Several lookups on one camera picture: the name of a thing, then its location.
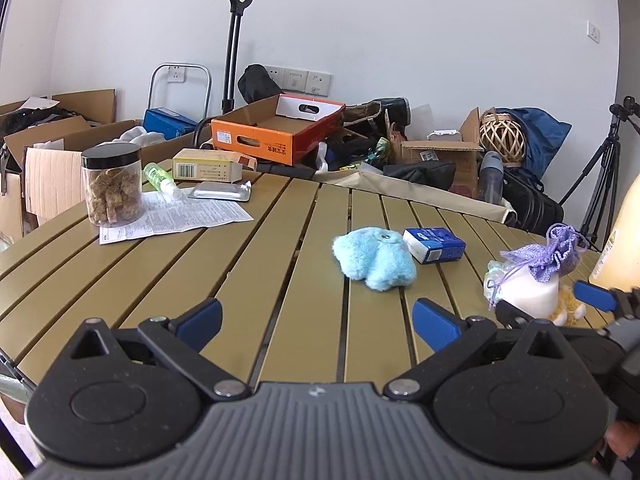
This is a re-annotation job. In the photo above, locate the metal tube frame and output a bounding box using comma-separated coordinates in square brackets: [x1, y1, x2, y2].
[148, 63, 214, 122]

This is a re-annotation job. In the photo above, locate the flat open cardboard box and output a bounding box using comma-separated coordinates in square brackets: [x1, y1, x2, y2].
[0, 88, 117, 133]

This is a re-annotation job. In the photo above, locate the white cloth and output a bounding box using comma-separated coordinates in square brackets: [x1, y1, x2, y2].
[117, 126, 166, 149]

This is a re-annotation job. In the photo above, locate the blue plush monster toy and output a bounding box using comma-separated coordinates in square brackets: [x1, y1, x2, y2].
[332, 227, 418, 292]

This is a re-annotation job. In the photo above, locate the printed paper leaflet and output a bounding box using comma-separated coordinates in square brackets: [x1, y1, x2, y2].
[98, 192, 255, 246]

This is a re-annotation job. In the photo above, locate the cream thermos jug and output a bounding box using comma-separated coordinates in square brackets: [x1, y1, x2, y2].
[588, 170, 640, 292]

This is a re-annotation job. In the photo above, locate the person's right hand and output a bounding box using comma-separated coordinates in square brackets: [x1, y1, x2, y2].
[592, 419, 640, 462]

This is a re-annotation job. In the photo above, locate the wicker ball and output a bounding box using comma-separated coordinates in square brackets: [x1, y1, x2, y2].
[478, 113, 526, 165]

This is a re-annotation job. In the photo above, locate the large open cardboard box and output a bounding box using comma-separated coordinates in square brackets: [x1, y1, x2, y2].
[0, 119, 212, 241]

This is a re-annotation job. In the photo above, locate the purple drawstring sachet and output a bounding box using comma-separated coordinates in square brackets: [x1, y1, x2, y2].
[501, 223, 592, 283]

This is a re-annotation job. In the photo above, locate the black duffel bag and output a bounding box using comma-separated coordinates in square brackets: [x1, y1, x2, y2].
[502, 167, 565, 236]

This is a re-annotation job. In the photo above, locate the black camera tripod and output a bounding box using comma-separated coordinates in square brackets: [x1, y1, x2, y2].
[558, 94, 640, 252]

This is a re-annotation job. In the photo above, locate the silver foil pack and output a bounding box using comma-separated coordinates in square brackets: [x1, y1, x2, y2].
[187, 181, 253, 204]

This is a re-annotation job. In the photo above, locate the grey water bottle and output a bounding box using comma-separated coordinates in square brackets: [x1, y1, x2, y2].
[477, 150, 505, 204]

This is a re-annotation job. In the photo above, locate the blue box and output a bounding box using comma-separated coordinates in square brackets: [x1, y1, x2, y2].
[143, 108, 199, 140]

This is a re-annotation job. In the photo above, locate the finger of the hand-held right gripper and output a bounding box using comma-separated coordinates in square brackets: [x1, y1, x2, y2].
[494, 301, 539, 330]
[573, 280, 640, 322]

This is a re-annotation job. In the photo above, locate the clear snack jar black lid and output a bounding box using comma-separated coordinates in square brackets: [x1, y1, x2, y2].
[80, 142, 146, 227]

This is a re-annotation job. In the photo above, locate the dark rubber boot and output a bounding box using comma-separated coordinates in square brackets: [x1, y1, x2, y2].
[372, 95, 414, 126]

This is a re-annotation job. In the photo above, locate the black zip pouch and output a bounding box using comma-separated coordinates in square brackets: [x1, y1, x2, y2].
[382, 162, 457, 191]

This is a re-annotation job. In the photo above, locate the small brown cardboard box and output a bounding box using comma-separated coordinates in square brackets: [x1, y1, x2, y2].
[389, 107, 485, 199]

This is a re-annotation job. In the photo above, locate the white and yellow plush toy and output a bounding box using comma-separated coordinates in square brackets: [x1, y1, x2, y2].
[492, 264, 589, 329]

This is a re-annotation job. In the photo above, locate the blue fabric bag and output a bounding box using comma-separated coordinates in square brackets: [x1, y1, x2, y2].
[492, 106, 573, 181]

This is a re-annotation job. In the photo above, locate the yellow-green carton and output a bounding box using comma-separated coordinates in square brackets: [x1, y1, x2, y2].
[172, 148, 259, 184]

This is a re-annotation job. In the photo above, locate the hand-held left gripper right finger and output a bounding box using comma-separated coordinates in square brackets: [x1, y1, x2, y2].
[382, 297, 566, 403]

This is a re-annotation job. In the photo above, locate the olive folding slat table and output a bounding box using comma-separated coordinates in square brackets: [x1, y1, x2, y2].
[0, 170, 640, 397]

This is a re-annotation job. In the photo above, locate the orange cardboard tray box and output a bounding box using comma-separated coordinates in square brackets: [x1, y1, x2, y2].
[209, 93, 347, 166]

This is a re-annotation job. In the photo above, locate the green spray bottle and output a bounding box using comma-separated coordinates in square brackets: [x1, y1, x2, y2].
[142, 161, 184, 201]

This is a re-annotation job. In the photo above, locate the beige folding wagon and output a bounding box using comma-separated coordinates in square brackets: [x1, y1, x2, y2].
[194, 0, 519, 229]

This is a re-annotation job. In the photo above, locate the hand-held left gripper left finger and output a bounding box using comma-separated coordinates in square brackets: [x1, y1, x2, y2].
[70, 297, 251, 403]

